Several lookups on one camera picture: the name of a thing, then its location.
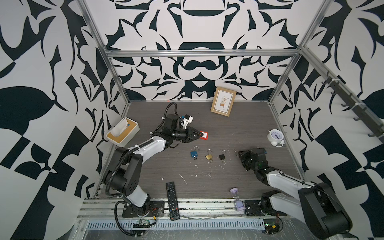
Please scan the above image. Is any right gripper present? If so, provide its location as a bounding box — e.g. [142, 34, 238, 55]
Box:
[237, 149, 259, 173]

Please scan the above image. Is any red padlock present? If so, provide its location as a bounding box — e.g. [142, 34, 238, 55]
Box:
[200, 131, 209, 140]

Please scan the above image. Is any black padlock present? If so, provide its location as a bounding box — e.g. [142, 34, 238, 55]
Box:
[219, 150, 226, 165]

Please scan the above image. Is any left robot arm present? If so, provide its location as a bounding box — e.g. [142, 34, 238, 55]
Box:
[102, 114, 203, 216]

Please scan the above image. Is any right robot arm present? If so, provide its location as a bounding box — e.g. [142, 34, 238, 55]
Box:
[238, 148, 353, 240]

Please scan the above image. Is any blue padlock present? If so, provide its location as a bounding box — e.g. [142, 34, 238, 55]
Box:
[191, 146, 199, 160]

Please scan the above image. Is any brass padlock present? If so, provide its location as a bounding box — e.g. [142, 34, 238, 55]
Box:
[206, 149, 213, 162]

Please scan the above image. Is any white alarm clock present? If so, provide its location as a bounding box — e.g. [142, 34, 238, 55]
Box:
[267, 129, 285, 148]

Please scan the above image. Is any purple hourglass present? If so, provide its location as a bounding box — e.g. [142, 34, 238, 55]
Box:
[230, 188, 246, 212]

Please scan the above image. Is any right circuit board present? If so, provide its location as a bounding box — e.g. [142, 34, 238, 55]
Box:
[262, 221, 284, 236]

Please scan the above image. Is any circuit board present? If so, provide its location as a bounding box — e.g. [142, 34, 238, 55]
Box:
[133, 217, 157, 228]
[262, 221, 284, 236]

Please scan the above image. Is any black remote control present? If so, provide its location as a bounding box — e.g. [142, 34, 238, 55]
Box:
[166, 182, 180, 222]

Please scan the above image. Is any left circuit board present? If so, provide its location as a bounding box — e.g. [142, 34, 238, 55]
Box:
[133, 217, 157, 228]

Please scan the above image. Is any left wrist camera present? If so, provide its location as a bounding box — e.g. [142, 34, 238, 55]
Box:
[181, 115, 193, 130]

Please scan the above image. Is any wooden picture frame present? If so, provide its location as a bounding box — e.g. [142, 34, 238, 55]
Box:
[211, 87, 237, 117]

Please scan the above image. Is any white cable duct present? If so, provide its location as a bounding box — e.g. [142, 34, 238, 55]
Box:
[86, 219, 265, 231]

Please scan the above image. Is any wall hook rail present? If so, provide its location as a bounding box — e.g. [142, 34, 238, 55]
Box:
[322, 71, 384, 144]

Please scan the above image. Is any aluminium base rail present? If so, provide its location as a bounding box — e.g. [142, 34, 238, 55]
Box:
[76, 197, 334, 220]

